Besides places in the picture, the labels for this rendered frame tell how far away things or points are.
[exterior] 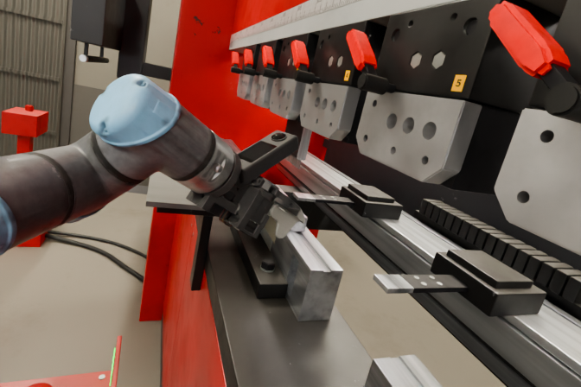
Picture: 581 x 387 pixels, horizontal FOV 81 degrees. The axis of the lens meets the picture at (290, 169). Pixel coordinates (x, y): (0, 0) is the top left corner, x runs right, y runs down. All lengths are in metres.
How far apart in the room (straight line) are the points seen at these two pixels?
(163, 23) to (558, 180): 3.21
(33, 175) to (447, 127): 0.35
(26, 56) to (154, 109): 3.18
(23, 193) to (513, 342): 0.62
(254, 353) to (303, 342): 0.08
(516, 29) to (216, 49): 1.36
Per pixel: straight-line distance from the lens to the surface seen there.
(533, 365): 0.63
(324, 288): 0.58
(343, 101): 0.48
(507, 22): 0.27
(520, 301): 0.62
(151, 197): 0.64
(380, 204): 0.83
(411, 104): 0.37
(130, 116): 0.34
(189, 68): 1.52
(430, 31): 0.38
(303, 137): 0.68
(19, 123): 2.38
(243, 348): 0.54
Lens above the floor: 1.23
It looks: 13 degrees down
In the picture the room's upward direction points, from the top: 13 degrees clockwise
